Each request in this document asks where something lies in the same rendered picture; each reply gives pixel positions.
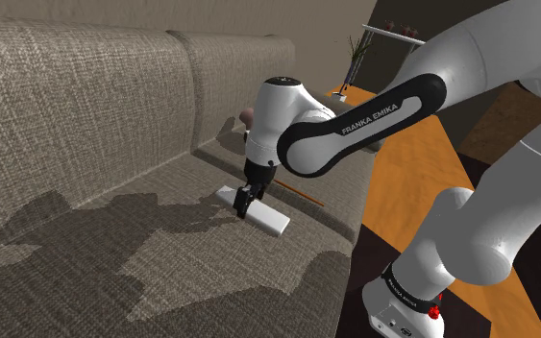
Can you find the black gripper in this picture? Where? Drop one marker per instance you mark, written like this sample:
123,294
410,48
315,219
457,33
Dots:
257,172

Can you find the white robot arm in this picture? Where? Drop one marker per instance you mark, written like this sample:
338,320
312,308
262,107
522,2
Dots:
467,220

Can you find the white flat remote control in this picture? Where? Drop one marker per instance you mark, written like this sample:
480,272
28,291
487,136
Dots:
270,217

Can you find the orange pencil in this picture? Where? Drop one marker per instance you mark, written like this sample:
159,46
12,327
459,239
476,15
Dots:
303,195

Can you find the pink rounded object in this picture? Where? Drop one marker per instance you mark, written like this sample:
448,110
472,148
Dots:
247,117

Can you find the dark robot stand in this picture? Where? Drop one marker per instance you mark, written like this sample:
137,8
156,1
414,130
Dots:
372,255

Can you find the orange wooden table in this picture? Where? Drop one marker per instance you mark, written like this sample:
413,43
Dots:
410,173

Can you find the grey-brown fabric sofa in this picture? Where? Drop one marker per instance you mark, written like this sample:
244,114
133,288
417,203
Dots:
78,154

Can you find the white shelf with red things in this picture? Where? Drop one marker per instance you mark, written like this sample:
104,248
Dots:
394,33

